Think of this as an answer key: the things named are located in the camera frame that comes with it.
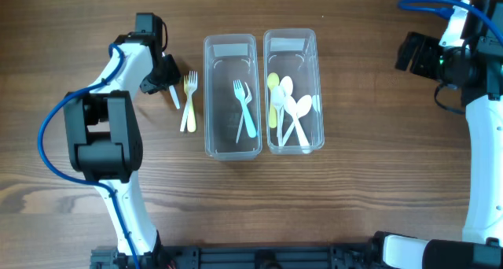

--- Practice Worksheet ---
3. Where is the cream fork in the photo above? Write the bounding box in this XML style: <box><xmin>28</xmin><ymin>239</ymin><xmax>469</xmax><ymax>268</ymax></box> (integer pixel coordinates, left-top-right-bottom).
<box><xmin>179</xmin><ymin>70</ymin><xmax>199</xmax><ymax>133</ymax></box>

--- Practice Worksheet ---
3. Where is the yellow thick-handled fork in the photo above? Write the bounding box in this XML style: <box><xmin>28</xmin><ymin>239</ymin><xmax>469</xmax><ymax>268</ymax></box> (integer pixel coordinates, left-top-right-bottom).
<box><xmin>182</xmin><ymin>74</ymin><xmax>197</xmax><ymax>134</ymax></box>

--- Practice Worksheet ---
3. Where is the teal thick-handled fork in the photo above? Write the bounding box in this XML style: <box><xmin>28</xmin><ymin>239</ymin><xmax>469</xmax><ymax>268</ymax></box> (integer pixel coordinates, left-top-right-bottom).
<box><xmin>233</xmin><ymin>79</ymin><xmax>257</xmax><ymax>138</ymax></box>

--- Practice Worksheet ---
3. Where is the yellow spoon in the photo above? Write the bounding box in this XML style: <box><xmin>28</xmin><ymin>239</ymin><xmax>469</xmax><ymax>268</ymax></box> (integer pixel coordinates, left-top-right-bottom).
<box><xmin>266</xmin><ymin>72</ymin><xmax>280</xmax><ymax>129</ymax></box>

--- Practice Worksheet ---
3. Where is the white plastic spoon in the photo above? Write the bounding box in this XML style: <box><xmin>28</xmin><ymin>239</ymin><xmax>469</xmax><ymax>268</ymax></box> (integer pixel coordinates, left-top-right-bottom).
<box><xmin>279</xmin><ymin>76</ymin><xmax>293</xmax><ymax>135</ymax></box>
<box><xmin>283</xmin><ymin>94</ymin><xmax>311</xmax><ymax>155</ymax></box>
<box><xmin>282</xmin><ymin>94</ymin><xmax>312</xmax><ymax>146</ymax></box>

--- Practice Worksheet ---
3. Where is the white long plastic fork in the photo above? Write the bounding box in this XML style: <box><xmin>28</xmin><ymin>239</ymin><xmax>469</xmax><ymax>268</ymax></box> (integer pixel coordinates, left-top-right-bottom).
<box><xmin>169</xmin><ymin>85</ymin><xmax>180</xmax><ymax>109</ymax></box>

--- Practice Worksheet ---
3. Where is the thin translucent white fork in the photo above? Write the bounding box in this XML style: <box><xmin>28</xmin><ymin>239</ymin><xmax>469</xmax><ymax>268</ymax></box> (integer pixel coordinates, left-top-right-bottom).
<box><xmin>236</xmin><ymin>83</ymin><xmax>252</xmax><ymax>143</ymax></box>

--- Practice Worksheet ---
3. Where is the translucent plastic spoon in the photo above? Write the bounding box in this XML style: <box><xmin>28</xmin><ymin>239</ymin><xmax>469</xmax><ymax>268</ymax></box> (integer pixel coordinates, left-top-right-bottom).
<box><xmin>271</xmin><ymin>86</ymin><xmax>285</xmax><ymax>146</ymax></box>

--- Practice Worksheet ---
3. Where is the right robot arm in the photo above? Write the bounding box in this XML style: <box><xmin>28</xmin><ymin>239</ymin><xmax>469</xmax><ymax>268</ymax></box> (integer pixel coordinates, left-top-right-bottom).
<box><xmin>365</xmin><ymin>0</ymin><xmax>502</xmax><ymax>268</ymax></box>

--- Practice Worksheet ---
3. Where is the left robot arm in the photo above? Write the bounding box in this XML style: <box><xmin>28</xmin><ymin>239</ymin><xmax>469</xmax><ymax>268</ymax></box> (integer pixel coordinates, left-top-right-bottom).
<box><xmin>64</xmin><ymin>13</ymin><xmax>181</xmax><ymax>268</ymax></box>

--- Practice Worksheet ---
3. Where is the clear left plastic container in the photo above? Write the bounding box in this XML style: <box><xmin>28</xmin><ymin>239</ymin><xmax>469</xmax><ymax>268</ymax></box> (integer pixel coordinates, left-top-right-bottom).
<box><xmin>204</xmin><ymin>34</ymin><xmax>262</xmax><ymax>160</ymax></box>

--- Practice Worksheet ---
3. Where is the clear plastic container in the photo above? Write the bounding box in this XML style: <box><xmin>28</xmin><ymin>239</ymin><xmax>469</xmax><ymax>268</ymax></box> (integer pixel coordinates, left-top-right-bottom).
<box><xmin>204</xmin><ymin>34</ymin><xmax>262</xmax><ymax>160</ymax></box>
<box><xmin>263</xmin><ymin>28</ymin><xmax>325</xmax><ymax>155</ymax></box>

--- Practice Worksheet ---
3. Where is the clear right plastic container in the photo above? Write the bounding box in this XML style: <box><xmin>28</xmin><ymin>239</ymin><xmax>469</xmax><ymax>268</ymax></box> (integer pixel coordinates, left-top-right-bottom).
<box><xmin>263</xmin><ymin>28</ymin><xmax>325</xmax><ymax>155</ymax></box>

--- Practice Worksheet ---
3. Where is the blue left cable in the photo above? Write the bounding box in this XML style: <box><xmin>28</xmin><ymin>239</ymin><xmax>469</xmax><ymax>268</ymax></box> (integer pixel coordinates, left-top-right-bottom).
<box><xmin>36</xmin><ymin>42</ymin><xmax>142</xmax><ymax>269</ymax></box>

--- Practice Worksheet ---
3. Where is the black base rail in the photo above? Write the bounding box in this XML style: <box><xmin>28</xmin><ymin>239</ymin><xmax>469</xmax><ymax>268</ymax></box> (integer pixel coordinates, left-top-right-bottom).
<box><xmin>89</xmin><ymin>237</ymin><xmax>394</xmax><ymax>269</ymax></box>

